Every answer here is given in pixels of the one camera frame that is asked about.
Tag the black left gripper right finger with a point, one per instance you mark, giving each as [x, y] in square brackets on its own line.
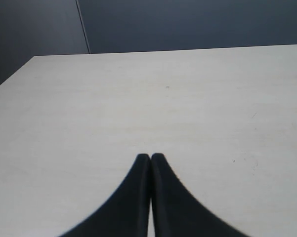
[176, 213]

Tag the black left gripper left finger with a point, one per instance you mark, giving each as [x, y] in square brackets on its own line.
[126, 212]

